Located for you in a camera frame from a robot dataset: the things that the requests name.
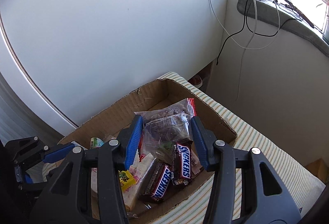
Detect brown cardboard box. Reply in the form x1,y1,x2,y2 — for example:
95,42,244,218
62,73,237,223

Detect black cable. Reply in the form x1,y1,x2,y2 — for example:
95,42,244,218
215,0,299,66

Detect clear bag dark dried fruit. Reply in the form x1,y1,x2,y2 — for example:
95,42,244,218
139,114,191,163

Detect clear bag red edge snacks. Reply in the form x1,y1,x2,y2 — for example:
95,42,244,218
134,97,197,124

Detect yellow candy packet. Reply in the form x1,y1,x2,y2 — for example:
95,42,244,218
119,171,136,192

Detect striped table cloth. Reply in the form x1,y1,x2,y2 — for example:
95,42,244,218
51,72,325,223

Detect brown Snickers bar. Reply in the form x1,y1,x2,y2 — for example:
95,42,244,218
171,139,192,186
139,160,172,204

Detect black device on windowsill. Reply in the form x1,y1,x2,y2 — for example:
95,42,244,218
274,0,315,28

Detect small white green packet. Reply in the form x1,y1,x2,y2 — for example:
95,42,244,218
90,137,104,149

